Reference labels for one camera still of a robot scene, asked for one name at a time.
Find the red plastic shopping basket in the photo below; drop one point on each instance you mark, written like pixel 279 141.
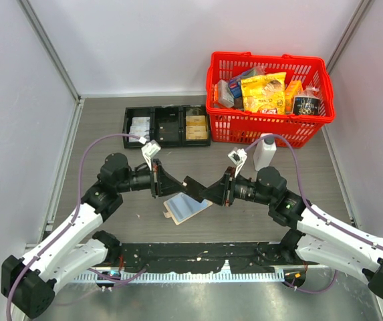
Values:
pixel 238 126

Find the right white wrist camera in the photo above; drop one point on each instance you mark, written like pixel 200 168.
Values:
pixel 238 156

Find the blue snack packet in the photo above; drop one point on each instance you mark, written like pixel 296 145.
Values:
pixel 234 83

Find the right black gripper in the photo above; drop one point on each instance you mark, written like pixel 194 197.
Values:
pixel 223 190

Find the yellow snack bag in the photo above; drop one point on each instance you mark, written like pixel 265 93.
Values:
pixel 264 94

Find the white slotted cable duct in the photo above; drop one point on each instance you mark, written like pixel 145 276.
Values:
pixel 224 276

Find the black credit card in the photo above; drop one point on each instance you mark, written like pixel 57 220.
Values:
pixel 193 189

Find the black card in tray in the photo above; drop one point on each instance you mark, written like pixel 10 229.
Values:
pixel 166 130

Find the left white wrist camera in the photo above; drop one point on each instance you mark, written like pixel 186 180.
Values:
pixel 149 150

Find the gold cards stack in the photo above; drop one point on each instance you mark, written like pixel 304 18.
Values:
pixel 196 128

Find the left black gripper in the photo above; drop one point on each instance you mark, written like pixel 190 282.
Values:
pixel 162 182

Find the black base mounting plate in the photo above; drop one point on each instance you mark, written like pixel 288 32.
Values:
pixel 201 258

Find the white plastic bottle black cap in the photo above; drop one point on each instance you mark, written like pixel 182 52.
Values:
pixel 264 152

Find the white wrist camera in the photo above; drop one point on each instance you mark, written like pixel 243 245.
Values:
pixel 238 156
pixel 149 150

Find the black three-compartment card tray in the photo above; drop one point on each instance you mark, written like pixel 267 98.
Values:
pixel 179 112

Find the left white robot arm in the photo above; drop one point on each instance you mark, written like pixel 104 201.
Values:
pixel 30 282

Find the white cards stack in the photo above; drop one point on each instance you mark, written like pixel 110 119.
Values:
pixel 140 127

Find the grey boxed item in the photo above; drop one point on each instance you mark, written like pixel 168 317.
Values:
pixel 223 95

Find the orange snack box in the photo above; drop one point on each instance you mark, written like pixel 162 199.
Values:
pixel 291 91

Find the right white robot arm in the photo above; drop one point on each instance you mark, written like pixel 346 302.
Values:
pixel 316 236

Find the beige leather card holder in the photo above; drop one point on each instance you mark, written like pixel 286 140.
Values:
pixel 181 207

